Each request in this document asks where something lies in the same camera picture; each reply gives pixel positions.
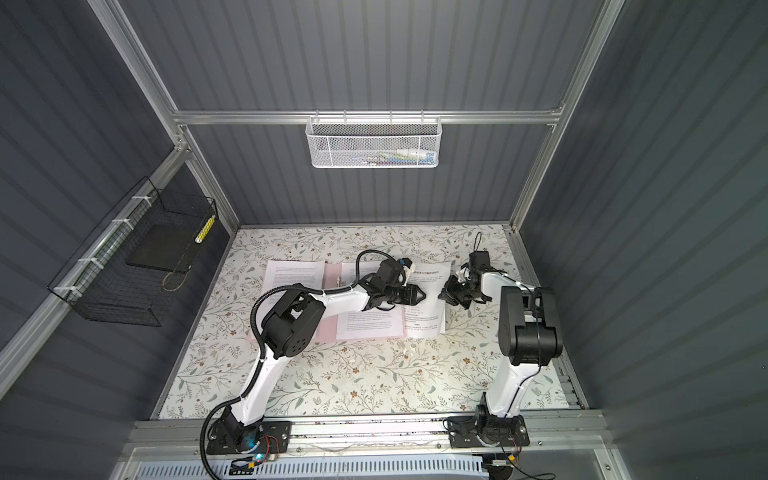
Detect yellow marker pen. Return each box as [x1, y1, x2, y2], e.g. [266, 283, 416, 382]
[194, 214, 216, 244]

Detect pink folder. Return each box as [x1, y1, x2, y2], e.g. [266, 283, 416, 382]
[248, 261, 409, 346]

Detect printed paper sheet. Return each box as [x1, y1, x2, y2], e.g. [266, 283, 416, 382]
[262, 260, 325, 294]

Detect stack of printed papers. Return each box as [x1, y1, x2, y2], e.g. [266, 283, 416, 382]
[333, 261, 452, 341]

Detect floral table mat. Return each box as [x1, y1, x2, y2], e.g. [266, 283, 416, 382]
[149, 224, 571, 420]

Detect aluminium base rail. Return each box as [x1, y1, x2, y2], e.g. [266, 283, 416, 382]
[119, 409, 614, 461]

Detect white vented cable duct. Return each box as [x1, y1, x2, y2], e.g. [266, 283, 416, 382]
[134, 455, 490, 480]

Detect black wire wall basket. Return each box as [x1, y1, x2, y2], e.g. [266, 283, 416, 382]
[48, 181, 218, 327]

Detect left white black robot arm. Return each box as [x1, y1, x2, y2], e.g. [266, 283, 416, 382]
[199, 249, 426, 479]

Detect white mesh wall basket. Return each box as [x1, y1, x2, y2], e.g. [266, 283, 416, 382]
[305, 118, 443, 169]

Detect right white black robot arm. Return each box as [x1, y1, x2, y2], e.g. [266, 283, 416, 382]
[439, 250, 564, 449]

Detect pens in white basket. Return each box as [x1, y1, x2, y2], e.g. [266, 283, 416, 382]
[357, 148, 438, 167]

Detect black foam pad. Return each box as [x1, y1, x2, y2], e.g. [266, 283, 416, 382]
[126, 225, 202, 273]

